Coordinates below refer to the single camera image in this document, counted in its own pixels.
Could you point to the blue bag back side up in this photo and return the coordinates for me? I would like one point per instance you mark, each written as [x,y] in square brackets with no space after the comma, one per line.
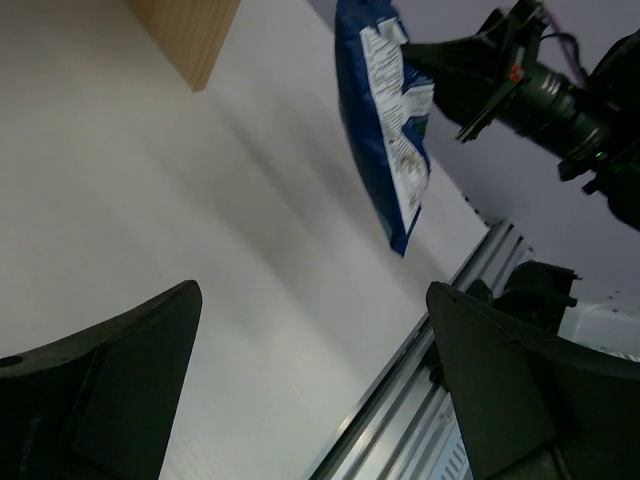
[385,105]

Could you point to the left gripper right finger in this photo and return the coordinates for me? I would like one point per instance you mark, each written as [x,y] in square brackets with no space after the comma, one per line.
[529,404]

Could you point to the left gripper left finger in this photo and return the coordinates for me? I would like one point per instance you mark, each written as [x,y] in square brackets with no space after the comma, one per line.
[100,403]

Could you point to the wooden two-tier shelf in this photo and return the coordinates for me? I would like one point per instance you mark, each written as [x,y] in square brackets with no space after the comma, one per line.
[190,33]

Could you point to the white slotted cable duct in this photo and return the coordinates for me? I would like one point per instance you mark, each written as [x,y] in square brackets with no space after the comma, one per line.
[449,459]

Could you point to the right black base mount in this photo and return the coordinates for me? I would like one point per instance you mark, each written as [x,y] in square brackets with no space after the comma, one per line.
[530,300]

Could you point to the aluminium mounting rail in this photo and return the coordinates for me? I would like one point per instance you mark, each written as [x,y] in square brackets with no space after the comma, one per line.
[391,434]

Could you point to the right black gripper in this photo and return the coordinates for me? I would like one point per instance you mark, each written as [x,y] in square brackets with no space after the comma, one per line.
[475,76]

